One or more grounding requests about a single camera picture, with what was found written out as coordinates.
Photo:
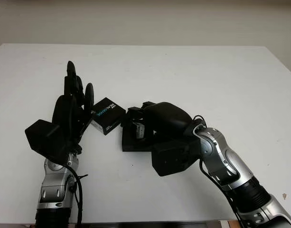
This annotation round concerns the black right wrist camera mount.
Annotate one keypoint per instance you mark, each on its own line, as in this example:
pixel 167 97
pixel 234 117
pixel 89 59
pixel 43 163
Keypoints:
pixel 171 159

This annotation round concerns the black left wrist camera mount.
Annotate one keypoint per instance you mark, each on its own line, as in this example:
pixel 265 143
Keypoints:
pixel 43 137

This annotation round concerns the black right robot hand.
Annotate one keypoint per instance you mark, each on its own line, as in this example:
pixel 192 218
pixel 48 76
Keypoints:
pixel 169 118

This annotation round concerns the black box base with insert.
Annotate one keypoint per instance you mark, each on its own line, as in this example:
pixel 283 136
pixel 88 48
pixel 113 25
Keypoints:
pixel 131 146

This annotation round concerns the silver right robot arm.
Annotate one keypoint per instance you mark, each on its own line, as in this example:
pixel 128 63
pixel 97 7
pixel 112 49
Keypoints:
pixel 230 164

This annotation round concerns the black RealSense box lid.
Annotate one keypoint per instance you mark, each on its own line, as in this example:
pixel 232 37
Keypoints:
pixel 107 111

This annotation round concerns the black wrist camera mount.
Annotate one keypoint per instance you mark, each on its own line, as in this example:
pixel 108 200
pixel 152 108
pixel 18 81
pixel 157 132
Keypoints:
pixel 171 159
pixel 43 137

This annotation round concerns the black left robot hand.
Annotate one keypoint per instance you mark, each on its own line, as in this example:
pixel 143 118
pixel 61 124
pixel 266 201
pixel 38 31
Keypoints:
pixel 64 114

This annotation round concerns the small silver black camera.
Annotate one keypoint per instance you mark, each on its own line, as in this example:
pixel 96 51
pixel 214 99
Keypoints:
pixel 140 130

